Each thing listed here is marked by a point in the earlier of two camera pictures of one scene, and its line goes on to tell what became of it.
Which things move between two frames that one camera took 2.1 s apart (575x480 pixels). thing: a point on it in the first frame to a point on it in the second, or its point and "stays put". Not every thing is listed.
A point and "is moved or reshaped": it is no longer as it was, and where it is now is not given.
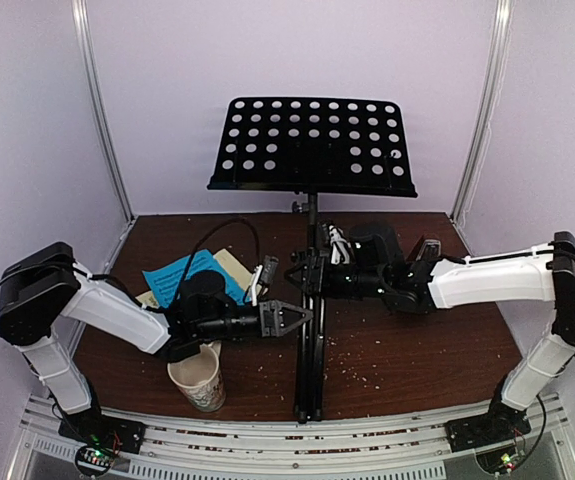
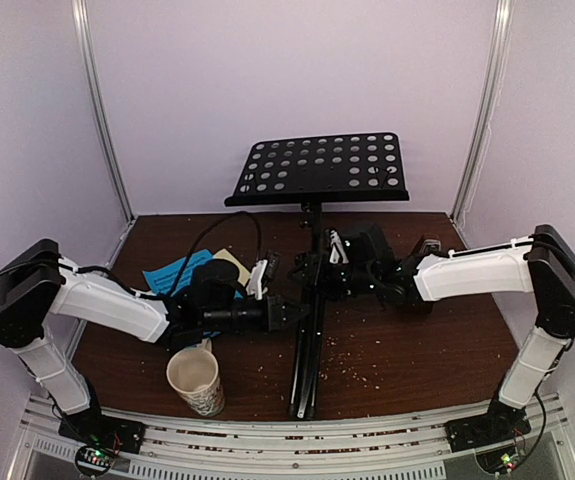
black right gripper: [317, 272] stays put
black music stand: [313, 147] is moved or reshaped
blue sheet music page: [165, 276] stays put
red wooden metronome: [430, 249] stays put
